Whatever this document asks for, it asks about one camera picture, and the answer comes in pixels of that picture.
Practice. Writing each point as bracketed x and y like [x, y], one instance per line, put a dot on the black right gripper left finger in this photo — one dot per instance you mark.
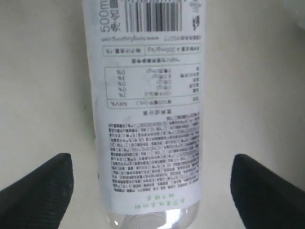
[40, 199]

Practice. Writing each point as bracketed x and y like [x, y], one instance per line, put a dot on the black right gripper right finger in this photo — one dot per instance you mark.
[263, 199]

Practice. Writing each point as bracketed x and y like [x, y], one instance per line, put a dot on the clear bottle plain white label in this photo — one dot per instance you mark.
[146, 67]

